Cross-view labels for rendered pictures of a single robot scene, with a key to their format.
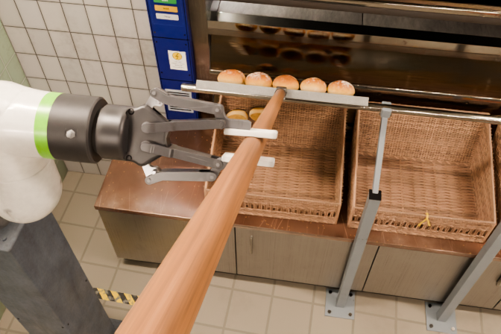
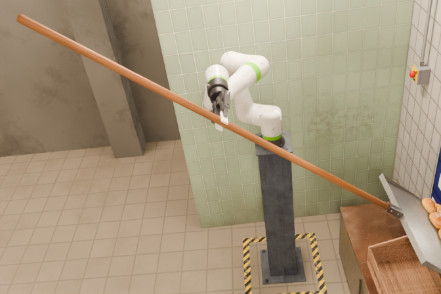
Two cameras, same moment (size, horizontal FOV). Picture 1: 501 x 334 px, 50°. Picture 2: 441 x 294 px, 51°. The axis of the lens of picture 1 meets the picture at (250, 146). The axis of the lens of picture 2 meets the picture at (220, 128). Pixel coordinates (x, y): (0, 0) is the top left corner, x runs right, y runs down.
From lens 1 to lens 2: 1.57 m
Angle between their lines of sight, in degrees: 60
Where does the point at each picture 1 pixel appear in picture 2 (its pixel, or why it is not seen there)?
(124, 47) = (430, 155)
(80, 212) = not seen: hidden behind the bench
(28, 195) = (206, 99)
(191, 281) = (115, 65)
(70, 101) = (218, 79)
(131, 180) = (366, 217)
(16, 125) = (208, 76)
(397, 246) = not seen: outside the picture
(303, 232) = not seen: outside the picture
